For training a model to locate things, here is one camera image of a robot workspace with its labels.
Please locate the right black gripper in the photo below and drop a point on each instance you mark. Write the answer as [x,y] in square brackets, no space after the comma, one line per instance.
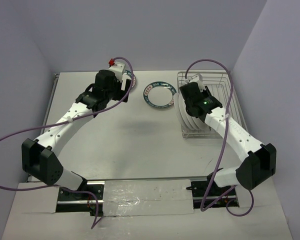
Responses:
[206,92]

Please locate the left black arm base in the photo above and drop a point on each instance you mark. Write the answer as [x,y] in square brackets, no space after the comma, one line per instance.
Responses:
[68,202]

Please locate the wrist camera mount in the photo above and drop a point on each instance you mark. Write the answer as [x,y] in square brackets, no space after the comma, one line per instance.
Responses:
[197,78]
[118,68]

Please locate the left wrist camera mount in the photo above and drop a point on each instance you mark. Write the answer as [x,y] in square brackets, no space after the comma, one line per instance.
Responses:
[118,68]

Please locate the green lettered rim plate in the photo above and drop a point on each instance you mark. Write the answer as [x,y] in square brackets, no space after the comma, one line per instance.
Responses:
[159,95]
[127,75]

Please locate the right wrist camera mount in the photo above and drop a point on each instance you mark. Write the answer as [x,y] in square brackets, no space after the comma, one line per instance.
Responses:
[197,78]

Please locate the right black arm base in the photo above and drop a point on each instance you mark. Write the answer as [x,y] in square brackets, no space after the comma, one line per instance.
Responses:
[198,188]

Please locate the orange sunburst pattern plate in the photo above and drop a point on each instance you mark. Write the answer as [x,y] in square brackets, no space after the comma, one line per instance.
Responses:
[177,110]

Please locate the silver tape patch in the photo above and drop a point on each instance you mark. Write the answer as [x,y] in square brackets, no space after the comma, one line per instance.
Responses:
[147,198]

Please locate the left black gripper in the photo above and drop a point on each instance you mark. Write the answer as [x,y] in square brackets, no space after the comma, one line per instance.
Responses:
[120,94]

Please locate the steel wire dish rack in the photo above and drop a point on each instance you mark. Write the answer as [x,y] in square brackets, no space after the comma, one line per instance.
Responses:
[219,86]

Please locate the grey rim red character plate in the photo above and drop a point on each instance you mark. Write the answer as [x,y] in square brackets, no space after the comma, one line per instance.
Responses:
[187,123]

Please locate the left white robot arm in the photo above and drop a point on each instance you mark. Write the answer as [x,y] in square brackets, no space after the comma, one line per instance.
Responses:
[40,156]

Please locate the green red ring plate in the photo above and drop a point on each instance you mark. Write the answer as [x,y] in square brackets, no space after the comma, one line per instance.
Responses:
[203,126]
[192,123]
[196,121]

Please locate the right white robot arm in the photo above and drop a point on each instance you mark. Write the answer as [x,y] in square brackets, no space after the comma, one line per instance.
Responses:
[257,160]

